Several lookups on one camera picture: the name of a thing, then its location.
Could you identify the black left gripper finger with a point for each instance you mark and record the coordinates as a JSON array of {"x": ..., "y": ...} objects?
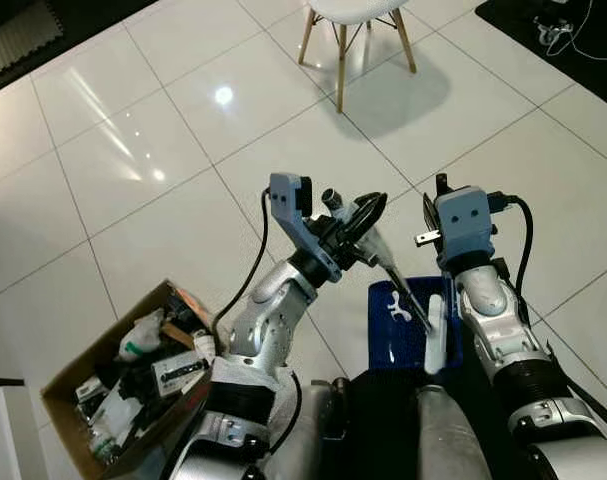
[
  {"x": 361, "y": 207},
  {"x": 373, "y": 224}
]

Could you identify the blue dustpan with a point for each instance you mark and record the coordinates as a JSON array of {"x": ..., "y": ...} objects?
[{"x": 393, "y": 340}]

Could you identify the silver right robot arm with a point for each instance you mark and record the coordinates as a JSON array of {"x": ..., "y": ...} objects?
[{"x": 493, "y": 320}]

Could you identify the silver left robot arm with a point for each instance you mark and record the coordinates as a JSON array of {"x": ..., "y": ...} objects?
[{"x": 263, "y": 310}]

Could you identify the black floor mat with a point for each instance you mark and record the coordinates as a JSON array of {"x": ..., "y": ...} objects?
[{"x": 603, "y": 80}]

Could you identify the dark floor mat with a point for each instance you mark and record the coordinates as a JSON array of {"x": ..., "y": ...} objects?
[{"x": 93, "y": 15}]

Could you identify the white chair wooden legs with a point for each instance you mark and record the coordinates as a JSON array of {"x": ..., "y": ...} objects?
[{"x": 358, "y": 8}]

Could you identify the silver left robot leg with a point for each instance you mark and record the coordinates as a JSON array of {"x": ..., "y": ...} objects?
[{"x": 303, "y": 440}]

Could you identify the silver robot leg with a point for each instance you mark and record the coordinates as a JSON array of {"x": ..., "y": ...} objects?
[
  {"x": 303, "y": 440},
  {"x": 448, "y": 440}
]

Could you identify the white labelled packet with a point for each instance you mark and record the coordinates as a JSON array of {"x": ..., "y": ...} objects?
[{"x": 178, "y": 372}]

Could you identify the white green plastic bottle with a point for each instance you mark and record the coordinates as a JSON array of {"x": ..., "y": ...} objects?
[{"x": 141, "y": 335}]

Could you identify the silver right robot leg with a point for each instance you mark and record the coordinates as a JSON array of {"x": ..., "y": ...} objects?
[{"x": 448, "y": 440}]

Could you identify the cardboard box of rubbish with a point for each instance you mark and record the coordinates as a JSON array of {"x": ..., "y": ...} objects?
[{"x": 63, "y": 400}]

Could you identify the grey foam mat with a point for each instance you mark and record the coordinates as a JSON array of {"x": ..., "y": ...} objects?
[{"x": 18, "y": 35}]

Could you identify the white cabinet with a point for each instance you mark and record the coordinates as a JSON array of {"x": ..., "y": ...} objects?
[{"x": 3, "y": 440}]

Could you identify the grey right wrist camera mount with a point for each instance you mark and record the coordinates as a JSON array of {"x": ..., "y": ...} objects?
[{"x": 466, "y": 225}]

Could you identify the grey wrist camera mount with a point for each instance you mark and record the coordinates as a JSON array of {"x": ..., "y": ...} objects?
[
  {"x": 288, "y": 200},
  {"x": 466, "y": 225}
]

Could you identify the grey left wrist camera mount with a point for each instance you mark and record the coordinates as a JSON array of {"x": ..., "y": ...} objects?
[{"x": 288, "y": 200}]

